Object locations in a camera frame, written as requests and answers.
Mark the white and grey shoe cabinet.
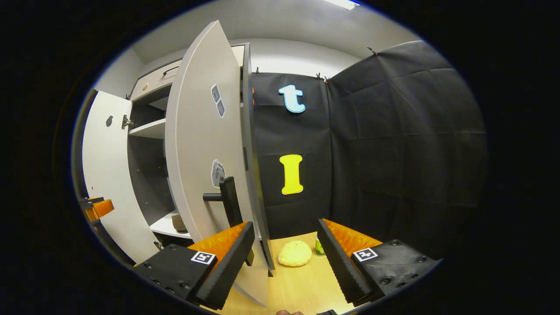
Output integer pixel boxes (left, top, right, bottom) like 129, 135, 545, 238
127, 42, 275, 277

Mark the white cabinet shelf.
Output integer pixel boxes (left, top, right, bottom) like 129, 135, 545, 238
128, 118, 167, 140
150, 209, 193, 239

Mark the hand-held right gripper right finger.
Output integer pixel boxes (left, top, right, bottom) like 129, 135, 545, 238
317, 218, 440, 307

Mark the ceiling light panel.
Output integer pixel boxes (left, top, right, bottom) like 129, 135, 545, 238
324, 0, 360, 10

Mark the yellow plush toy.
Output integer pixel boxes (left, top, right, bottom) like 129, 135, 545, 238
278, 240, 313, 267

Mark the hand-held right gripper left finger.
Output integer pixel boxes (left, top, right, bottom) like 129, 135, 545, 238
133, 221, 256, 310

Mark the black door handle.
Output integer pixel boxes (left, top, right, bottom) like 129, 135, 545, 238
203, 176, 255, 266

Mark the black backdrop cloth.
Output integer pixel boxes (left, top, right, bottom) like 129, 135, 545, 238
252, 40, 488, 263

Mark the white cabinet drawer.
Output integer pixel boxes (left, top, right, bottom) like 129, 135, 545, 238
130, 44, 245, 102

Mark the white cabinet door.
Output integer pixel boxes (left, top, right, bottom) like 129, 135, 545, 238
82, 91, 162, 265
165, 20, 270, 307

